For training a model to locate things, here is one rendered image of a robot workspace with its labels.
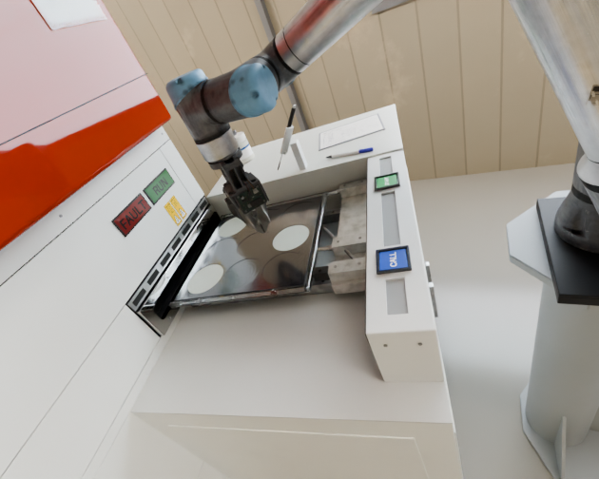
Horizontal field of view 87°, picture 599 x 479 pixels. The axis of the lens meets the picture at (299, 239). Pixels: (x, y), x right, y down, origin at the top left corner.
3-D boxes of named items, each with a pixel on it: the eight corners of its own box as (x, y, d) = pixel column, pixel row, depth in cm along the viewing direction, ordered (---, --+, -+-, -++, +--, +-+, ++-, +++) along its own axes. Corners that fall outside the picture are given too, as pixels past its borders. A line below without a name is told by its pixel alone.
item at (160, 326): (159, 336, 78) (134, 313, 72) (222, 226, 110) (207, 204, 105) (164, 335, 77) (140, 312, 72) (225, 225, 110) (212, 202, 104)
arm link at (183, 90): (185, 76, 50) (152, 89, 55) (219, 140, 57) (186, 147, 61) (213, 61, 55) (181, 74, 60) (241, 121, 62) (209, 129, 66)
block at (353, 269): (331, 282, 66) (327, 273, 65) (333, 271, 69) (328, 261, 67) (369, 277, 63) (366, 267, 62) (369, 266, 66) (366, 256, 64)
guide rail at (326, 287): (192, 307, 86) (186, 300, 84) (195, 301, 88) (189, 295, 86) (377, 287, 69) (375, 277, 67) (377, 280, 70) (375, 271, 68)
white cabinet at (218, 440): (278, 512, 113) (129, 413, 67) (314, 300, 185) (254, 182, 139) (478, 542, 91) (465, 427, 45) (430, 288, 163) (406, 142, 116)
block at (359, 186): (341, 198, 90) (338, 189, 89) (342, 191, 93) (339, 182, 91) (369, 192, 88) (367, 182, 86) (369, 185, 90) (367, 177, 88)
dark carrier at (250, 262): (175, 302, 78) (173, 300, 78) (222, 219, 104) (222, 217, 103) (304, 286, 66) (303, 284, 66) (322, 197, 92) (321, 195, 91)
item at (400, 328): (384, 383, 53) (365, 335, 45) (377, 200, 94) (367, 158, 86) (445, 383, 49) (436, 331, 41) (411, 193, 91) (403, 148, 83)
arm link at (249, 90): (277, 47, 53) (228, 66, 58) (243, 68, 46) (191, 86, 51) (293, 94, 57) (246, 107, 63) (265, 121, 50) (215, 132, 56)
